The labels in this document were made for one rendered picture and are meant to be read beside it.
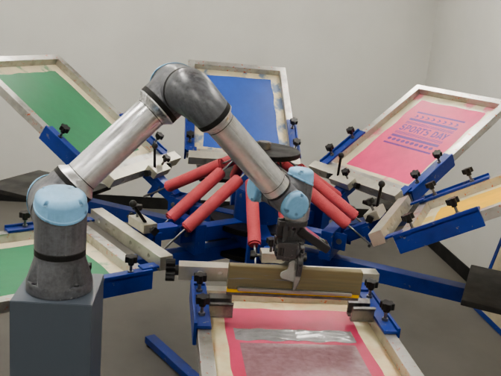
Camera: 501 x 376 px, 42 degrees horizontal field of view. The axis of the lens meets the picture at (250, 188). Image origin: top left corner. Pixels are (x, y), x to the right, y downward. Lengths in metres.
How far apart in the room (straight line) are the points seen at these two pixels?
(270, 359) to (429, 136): 1.86
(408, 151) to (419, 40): 3.10
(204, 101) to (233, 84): 2.32
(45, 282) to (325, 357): 0.80
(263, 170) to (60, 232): 0.51
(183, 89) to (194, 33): 4.38
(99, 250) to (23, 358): 0.95
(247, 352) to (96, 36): 4.43
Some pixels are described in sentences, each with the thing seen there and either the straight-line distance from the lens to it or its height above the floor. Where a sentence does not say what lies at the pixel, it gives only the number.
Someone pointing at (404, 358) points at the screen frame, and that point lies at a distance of 1.88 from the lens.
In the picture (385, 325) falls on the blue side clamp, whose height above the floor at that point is 1.00.
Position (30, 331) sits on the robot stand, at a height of 1.13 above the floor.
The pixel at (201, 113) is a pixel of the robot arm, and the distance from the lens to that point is 1.52.
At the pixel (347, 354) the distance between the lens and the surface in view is 1.91.
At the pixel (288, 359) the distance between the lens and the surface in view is 1.84.
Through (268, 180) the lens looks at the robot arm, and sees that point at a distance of 1.63.
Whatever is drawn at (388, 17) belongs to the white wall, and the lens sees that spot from 6.22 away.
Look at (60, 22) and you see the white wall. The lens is 5.97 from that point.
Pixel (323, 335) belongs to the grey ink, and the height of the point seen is 0.96.
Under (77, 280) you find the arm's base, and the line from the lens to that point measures 1.55.
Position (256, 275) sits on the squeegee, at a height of 1.12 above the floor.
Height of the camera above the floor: 1.86
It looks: 15 degrees down
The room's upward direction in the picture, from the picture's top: 6 degrees clockwise
